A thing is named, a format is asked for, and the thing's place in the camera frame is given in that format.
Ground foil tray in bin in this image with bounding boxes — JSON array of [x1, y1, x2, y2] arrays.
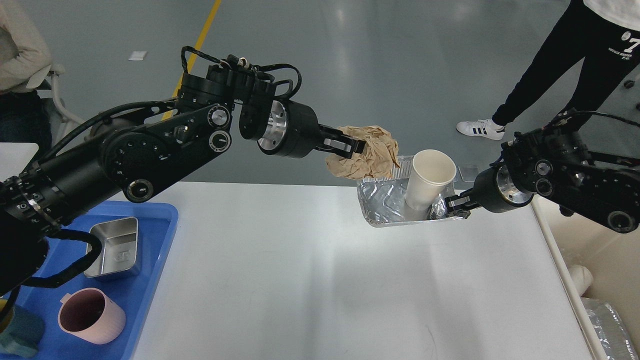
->
[[580, 297, 639, 360]]

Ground white wheeled rack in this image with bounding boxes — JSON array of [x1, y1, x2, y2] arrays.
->
[[621, 73, 640, 111]]

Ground person in beige sweater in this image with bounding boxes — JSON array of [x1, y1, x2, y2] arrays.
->
[[0, 0, 53, 150]]

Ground white paper cup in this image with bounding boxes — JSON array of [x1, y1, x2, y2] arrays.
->
[[404, 149, 457, 211]]

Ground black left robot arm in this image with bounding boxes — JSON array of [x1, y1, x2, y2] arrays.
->
[[1, 46, 366, 303]]

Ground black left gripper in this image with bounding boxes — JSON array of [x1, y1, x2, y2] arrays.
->
[[257, 100, 366, 159]]

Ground clear floor plate right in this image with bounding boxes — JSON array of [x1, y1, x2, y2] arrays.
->
[[458, 164, 480, 183]]

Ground stainless steel rectangular container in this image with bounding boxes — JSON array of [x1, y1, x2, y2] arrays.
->
[[83, 217, 142, 282]]

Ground white side table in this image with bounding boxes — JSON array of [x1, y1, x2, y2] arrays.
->
[[0, 142, 39, 182]]

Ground brown paper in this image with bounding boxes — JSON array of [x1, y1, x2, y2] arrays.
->
[[325, 125, 400, 180]]

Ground white cup in bin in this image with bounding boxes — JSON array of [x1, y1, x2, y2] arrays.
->
[[567, 264, 594, 296]]

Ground pink mug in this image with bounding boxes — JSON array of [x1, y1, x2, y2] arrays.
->
[[57, 287, 127, 346]]

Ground aluminium foil tray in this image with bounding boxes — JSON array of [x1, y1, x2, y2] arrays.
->
[[356, 155, 466, 228]]

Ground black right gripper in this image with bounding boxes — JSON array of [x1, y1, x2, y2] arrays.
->
[[444, 166, 534, 219]]

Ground white rolling chair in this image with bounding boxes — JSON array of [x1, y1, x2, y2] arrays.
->
[[27, 63, 88, 145]]

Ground person with white sneakers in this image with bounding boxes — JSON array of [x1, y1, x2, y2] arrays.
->
[[455, 0, 640, 141]]

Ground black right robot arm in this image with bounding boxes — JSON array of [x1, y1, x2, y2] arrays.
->
[[445, 109, 640, 234]]

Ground beige plastic bin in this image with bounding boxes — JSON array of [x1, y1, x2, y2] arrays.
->
[[531, 197, 640, 360]]

